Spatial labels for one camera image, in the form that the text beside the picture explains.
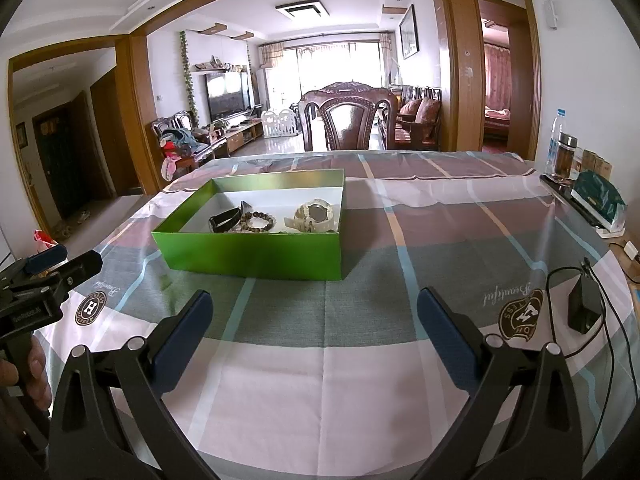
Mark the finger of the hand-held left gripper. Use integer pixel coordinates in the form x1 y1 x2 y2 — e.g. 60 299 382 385
50 251 104 294
26 245 69 275

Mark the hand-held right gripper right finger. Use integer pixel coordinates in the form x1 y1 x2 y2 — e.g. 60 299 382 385
416 286 584 480

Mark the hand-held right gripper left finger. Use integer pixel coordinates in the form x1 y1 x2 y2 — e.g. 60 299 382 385
47 289 214 480

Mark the green cardboard box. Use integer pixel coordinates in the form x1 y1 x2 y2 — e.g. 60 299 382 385
151 168 347 282

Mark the black wristband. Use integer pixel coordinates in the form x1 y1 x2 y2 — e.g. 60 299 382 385
208 201 253 233

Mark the brown bead bracelet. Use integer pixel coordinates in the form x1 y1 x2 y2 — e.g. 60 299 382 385
240 212 277 235

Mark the white wristwatch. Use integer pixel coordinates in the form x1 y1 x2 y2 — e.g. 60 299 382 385
284 199 335 234

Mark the person's left hand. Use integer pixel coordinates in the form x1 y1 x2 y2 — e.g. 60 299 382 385
24 337 54 412

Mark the pile of colourful clothes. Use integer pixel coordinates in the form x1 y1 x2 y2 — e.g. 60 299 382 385
159 127 197 181

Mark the wooden armchair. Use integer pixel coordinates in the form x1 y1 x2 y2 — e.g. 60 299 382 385
150 112 226 171

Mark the black tray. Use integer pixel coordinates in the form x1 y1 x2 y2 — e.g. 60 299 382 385
540 174 626 238

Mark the green tissue box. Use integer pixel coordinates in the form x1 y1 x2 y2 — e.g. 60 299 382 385
571 169 627 231

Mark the wooden television cabinet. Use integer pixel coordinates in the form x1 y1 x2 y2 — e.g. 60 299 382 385
215 119 265 158

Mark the glass tea tumbler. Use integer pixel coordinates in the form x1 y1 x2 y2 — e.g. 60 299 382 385
554 132 578 183

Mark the wooden sofa with cushions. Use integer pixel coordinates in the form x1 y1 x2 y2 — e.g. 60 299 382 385
389 86 443 151

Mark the green ivy garland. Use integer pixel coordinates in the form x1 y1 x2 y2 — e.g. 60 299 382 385
179 30 200 128

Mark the bed with pink cover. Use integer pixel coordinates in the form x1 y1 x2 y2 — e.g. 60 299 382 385
484 107 512 133

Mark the brown carton pack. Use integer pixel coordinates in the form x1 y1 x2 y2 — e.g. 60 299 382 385
582 147 613 178

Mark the flat screen television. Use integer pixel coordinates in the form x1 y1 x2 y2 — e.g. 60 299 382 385
205 71 251 120

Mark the white baby fence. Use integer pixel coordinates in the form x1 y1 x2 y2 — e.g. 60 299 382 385
262 107 301 138

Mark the clear water bottle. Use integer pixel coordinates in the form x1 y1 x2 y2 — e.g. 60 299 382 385
545 109 568 176

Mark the carved wooden dining chair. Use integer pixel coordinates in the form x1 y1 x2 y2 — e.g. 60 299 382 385
298 81 399 152

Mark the white standing air conditioner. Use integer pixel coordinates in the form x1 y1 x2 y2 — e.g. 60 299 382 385
256 66 275 111

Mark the pink curtain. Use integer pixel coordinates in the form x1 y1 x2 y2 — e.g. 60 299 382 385
482 42 511 111

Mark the beige curtain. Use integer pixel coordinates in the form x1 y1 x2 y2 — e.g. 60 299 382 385
260 42 285 67

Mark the square ceiling lamp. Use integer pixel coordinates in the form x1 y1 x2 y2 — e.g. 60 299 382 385
275 1 326 20

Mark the black power adapter with cable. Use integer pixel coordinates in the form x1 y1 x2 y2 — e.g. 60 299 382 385
545 257 623 461

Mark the wall shelf with ornaments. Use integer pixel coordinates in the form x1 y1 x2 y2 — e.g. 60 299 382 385
190 59 248 73

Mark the framed wall picture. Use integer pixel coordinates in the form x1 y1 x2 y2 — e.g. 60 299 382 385
399 4 419 59

